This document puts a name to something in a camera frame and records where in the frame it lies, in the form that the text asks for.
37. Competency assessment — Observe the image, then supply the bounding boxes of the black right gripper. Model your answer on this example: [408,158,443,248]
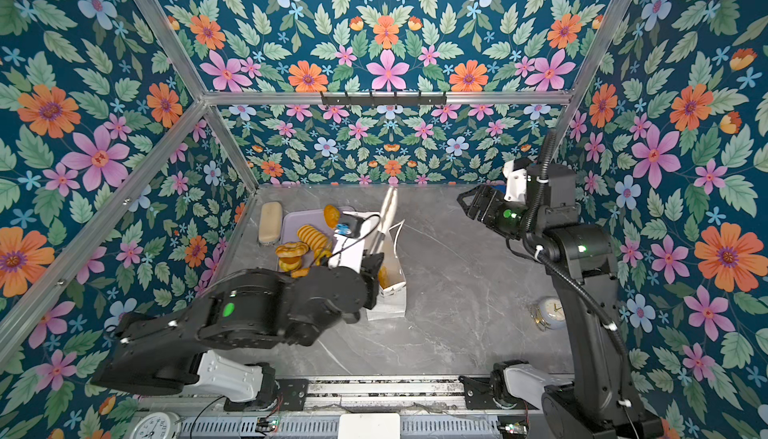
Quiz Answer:
[459,185,548,248]

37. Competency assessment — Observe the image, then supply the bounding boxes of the white cartoon paper bag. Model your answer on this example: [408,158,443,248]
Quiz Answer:
[331,211,407,322]

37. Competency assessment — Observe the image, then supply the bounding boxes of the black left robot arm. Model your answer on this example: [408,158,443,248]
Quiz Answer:
[91,187,398,402]

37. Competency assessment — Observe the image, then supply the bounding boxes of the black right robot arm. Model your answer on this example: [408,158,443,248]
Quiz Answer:
[457,132,664,438]

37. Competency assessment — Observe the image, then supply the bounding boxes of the oval orange bread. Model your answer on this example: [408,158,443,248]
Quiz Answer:
[323,205,342,230]

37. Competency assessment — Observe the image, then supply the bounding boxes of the ribbed spiral bread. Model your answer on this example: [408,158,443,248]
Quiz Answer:
[297,224,330,254]

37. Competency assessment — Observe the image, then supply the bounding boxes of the lilac plastic tray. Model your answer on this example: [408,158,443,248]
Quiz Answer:
[277,205,343,275]

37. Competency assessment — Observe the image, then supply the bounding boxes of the round yellow bun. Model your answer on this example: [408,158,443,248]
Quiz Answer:
[278,257,303,273]

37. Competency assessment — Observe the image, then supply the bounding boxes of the small analog clock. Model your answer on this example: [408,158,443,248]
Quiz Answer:
[529,296,566,331]

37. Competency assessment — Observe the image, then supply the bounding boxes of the round white gauge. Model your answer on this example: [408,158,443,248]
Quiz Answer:
[128,412,181,439]

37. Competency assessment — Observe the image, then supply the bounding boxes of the black hook rail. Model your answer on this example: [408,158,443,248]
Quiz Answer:
[320,92,448,107]

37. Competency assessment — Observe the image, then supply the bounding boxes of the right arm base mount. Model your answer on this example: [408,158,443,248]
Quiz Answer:
[458,360,551,410]

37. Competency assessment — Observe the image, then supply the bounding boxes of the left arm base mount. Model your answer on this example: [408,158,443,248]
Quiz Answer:
[224,363,310,412]

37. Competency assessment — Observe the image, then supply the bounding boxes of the white box on rail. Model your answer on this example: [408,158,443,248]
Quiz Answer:
[337,413,401,439]

